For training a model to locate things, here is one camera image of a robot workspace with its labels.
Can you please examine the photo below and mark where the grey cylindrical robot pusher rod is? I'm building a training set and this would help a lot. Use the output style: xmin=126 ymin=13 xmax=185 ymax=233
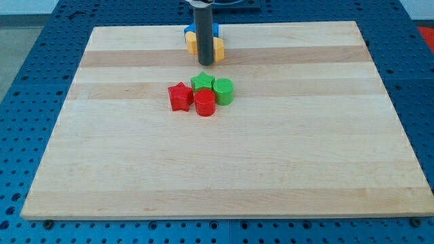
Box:
xmin=186 ymin=0 xmax=214 ymax=66

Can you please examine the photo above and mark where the yellow heart block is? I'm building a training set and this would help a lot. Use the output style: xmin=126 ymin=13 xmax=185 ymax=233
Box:
xmin=213 ymin=37 xmax=224 ymax=62

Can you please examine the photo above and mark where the light wooden board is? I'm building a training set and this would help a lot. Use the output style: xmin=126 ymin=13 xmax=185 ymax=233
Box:
xmin=21 ymin=21 xmax=433 ymax=220

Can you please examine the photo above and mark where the blue block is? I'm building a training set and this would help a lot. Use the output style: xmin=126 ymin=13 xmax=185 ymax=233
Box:
xmin=184 ymin=22 xmax=219 ymax=37

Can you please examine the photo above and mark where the green cylinder block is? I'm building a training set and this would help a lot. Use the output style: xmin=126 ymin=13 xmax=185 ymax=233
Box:
xmin=212 ymin=78 xmax=234 ymax=106

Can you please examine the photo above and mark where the green star block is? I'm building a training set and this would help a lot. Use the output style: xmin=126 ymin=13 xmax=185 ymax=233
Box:
xmin=191 ymin=72 xmax=215 ymax=92

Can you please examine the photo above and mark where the yellow hexagon block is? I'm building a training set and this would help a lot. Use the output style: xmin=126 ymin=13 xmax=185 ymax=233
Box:
xmin=184 ymin=31 xmax=197 ymax=54

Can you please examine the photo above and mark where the red star block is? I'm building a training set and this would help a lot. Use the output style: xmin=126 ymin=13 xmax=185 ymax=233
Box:
xmin=167 ymin=82 xmax=194 ymax=112

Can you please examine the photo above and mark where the blue perforated metal table frame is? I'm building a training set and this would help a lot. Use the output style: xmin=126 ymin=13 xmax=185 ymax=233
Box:
xmin=1 ymin=1 xmax=433 ymax=243

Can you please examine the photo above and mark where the red cylinder block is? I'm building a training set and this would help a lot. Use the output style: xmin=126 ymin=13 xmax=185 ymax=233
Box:
xmin=195 ymin=89 xmax=216 ymax=117

